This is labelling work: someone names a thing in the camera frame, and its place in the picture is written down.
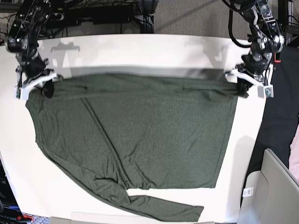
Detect black gripper, image-left arm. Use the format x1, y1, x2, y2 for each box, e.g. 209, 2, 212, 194
20, 54, 54, 98

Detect black gripper, image-right arm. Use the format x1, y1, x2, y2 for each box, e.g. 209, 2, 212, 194
236, 53, 273, 96

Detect green long-sleeve T-shirt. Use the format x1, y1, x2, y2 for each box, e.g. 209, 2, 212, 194
26, 74, 240, 222

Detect red clamp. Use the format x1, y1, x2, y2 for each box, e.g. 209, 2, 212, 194
274, 53, 281, 63

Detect black power strip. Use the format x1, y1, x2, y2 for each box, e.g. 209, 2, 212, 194
52, 13, 65, 21

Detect pink cloth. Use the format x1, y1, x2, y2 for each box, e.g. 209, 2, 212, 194
289, 126, 299, 181

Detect white barcode label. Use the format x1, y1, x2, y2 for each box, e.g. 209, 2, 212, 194
242, 187, 254, 198

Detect grey plastic bin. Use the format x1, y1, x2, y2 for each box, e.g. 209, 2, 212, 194
237, 149, 299, 224

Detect black box with blue label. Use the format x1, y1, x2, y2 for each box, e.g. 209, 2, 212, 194
0, 163, 22, 224

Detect white camera mount, image-right gripper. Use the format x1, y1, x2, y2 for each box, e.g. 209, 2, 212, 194
224, 63, 274, 98

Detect white camera mount, image-left gripper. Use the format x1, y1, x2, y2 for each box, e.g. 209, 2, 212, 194
14, 66, 64, 100

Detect tangled black cables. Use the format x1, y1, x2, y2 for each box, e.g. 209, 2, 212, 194
0, 7, 19, 45

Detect black aluminium frame post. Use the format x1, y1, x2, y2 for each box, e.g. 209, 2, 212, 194
137, 0, 156, 34

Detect orange-handled tool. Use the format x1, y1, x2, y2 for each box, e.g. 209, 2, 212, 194
16, 215, 34, 222

